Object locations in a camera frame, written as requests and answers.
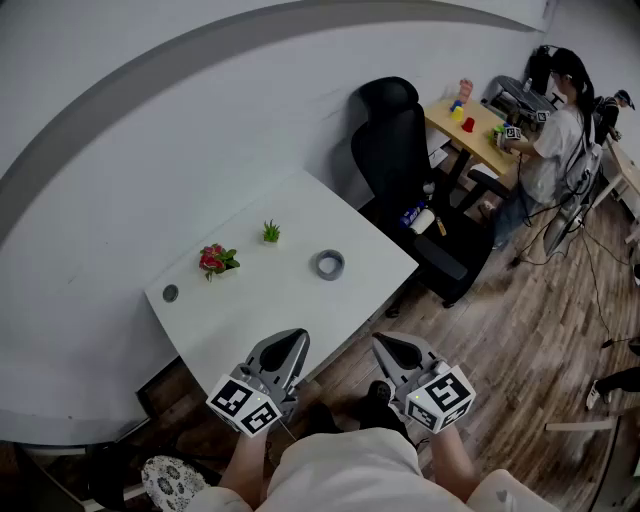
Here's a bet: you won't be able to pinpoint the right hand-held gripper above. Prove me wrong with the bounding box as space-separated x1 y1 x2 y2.
372 331 477 435

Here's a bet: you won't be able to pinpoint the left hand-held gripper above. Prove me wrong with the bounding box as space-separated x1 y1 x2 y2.
205 328 311 439

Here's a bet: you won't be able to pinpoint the grey and blue tape roll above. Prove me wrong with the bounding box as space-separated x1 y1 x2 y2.
315 249 346 282

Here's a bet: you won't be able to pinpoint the person's right forearm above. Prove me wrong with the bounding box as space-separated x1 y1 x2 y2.
428 423 477 504

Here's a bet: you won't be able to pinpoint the person's left forearm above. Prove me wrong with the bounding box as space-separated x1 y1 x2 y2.
217 428 275 507

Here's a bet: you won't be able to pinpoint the person's black shoe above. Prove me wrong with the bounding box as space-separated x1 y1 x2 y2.
366 379 395 407

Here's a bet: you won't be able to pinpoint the person's black trousers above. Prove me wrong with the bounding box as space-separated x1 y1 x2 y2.
298 394 417 449

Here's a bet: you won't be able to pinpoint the red flower potted plant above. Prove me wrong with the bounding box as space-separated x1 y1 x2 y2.
198 243 241 283

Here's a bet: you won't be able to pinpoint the person's white shirt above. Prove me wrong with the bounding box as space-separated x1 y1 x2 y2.
187 427 564 512

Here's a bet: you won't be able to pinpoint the white paper roll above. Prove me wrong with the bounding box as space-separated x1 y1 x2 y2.
409 208 436 236

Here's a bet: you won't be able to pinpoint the blue packet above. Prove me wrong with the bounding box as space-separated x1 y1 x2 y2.
398 201 427 227

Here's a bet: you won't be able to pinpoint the floral patterned round cushion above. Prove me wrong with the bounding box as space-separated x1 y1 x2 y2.
141 454 212 512

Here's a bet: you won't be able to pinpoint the wooden plank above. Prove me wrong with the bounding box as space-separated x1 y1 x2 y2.
544 418 617 433

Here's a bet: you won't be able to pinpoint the black office chair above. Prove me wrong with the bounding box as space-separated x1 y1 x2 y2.
349 76 512 309

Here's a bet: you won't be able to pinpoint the black stool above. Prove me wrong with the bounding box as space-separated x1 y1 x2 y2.
87 439 224 512

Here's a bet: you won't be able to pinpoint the light wooden desk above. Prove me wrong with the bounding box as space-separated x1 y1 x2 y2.
423 97 527 177

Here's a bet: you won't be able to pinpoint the grey metal rack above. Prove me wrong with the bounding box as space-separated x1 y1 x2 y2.
487 74 560 132

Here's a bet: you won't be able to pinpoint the pale wooden table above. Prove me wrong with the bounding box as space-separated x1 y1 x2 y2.
601 138 640 224

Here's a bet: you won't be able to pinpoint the black hanging jacket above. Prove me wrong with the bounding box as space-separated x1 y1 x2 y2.
526 44 557 97

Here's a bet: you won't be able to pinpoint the black floor cable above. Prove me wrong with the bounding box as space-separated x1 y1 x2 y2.
508 199 634 350

